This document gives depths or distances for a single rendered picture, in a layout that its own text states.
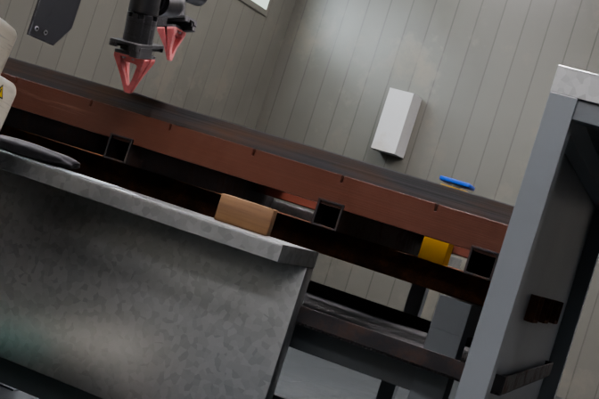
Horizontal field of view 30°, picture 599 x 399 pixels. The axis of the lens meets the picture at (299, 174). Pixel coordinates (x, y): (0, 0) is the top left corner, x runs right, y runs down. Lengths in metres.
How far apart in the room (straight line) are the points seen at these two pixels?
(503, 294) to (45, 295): 0.95
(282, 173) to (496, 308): 0.61
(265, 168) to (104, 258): 0.35
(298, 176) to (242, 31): 7.47
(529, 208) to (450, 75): 7.84
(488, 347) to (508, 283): 0.09
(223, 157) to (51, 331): 0.46
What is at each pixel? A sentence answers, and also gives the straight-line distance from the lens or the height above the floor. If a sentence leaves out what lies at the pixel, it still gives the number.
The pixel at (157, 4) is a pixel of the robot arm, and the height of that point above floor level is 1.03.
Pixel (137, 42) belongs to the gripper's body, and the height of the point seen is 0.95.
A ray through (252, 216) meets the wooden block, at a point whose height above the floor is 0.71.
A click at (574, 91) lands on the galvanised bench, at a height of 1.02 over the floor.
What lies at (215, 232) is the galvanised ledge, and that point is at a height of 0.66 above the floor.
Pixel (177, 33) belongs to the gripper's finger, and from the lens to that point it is 2.67.
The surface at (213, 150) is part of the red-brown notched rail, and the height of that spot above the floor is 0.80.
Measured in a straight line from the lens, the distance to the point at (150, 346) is 2.09.
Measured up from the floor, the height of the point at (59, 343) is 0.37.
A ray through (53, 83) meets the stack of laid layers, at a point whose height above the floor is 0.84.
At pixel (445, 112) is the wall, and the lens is 9.37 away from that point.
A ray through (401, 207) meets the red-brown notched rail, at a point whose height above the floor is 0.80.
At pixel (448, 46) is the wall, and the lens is 9.50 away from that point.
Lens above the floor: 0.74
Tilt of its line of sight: 2 degrees up
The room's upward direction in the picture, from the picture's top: 18 degrees clockwise
